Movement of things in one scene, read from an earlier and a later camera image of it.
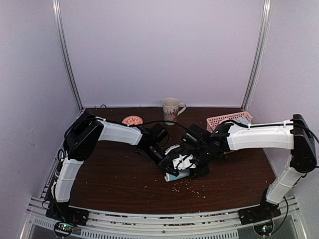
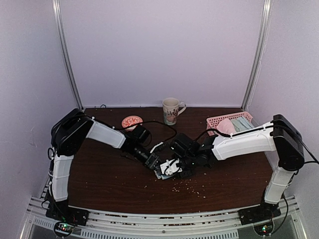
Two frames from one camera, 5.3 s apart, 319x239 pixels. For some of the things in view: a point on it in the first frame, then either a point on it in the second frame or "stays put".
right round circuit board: (264, 228) stays put
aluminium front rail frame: (163, 224) stays put
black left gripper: (164, 164) → (153, 159)
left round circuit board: (64, 229) stays put
